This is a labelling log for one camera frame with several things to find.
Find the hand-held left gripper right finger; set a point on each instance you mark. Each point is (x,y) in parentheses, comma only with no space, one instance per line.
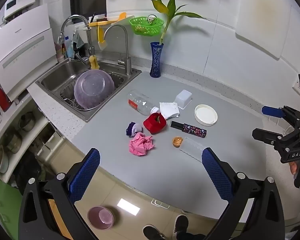
(216,175)

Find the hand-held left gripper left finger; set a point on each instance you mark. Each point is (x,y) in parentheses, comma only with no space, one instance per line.
(86,172)

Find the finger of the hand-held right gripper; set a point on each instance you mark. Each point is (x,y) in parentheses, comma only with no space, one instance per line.
(264,134)
(272,111)

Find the clear plastic bottle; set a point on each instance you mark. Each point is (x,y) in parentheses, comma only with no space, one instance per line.
(140,102)

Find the person's right hand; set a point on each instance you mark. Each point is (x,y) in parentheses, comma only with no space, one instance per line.
(299,165)

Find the clear plastic tray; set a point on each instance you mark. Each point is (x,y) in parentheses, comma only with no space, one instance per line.
(191,147)

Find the pink waste bin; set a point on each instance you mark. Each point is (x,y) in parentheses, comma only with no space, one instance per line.
(100,217)

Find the white storage box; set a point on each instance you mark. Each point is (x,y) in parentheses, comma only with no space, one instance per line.
(49,140)

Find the brown walnut shell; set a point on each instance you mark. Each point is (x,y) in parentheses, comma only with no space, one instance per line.
(177,141)

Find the black patterned tube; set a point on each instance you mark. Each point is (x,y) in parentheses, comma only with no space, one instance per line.
(188,129)

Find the person's black shoe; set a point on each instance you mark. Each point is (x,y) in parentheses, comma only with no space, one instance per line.
(152,232)
(181,223)

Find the white round lid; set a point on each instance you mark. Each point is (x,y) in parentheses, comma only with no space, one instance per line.
(205,115)

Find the pink crumpled cloth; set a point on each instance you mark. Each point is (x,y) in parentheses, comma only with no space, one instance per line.
(140,144)

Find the purple and white sock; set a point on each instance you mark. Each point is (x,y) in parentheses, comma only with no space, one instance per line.
(133,129)

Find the steel pot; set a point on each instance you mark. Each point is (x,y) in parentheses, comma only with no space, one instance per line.
(26,121)
(12,142)

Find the white crumpled tissue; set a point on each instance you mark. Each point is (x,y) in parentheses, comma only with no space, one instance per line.
(168,110)

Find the red small box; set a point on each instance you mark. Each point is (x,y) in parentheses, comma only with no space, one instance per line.
(154,123)

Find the white square plastic container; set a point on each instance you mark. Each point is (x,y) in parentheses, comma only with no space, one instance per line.
(183,99)

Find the purple plastic bowl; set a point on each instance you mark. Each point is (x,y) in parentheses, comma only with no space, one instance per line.
(93,88)

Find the pale bowl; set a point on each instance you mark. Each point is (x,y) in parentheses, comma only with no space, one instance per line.
(1,158)

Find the stainless steel sink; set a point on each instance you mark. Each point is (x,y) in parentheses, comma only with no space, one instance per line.
(65,76)

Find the yellow sponge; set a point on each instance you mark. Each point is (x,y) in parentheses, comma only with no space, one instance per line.
(93,62)

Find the red plastic item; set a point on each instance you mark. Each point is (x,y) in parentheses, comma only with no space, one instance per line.
(1,98)

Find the blue bottle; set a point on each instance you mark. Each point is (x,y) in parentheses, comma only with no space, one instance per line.
(69,47)

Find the blue glass vase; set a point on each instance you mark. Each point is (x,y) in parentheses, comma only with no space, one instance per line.
(156,60)

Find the steel gooseneck faucet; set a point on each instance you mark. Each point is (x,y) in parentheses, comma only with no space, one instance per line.
(122,47)

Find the yellow dish brush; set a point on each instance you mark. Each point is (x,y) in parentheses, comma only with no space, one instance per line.
(101,36)

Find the steel pull-down faucet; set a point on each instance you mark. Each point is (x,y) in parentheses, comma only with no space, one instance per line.
(75,35)

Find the white countertop appliance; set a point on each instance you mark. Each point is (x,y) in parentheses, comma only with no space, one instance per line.
(17,52)

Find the green bamboo plant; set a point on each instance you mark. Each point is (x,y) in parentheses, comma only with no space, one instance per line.
(170,12)

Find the small panda toy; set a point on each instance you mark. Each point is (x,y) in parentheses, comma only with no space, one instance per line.
(150,19)

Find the green plastic basket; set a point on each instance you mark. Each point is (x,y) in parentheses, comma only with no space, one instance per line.
(146,25)

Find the white water heater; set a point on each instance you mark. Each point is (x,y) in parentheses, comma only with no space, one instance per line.
(15,5)

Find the white wall outlet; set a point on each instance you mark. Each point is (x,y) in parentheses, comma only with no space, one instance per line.
(297,85)

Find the yellow wall rack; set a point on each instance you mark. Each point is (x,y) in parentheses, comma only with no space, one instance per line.
(107,21)

